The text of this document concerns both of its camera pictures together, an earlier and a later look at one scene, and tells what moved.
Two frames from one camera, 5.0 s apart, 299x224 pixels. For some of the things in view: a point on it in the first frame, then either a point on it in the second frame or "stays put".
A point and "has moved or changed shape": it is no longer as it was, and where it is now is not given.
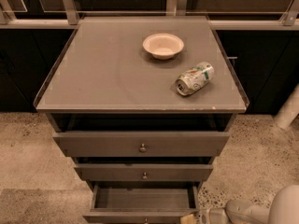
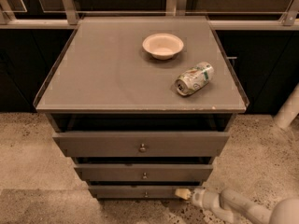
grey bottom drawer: (141, 202) has moved or changed shape
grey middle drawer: (141, 172) stays put
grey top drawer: (141, 143) stays put
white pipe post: (289, 111) stays put
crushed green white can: (194, 78) stays put
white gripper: (246, 211) to (198, 198)
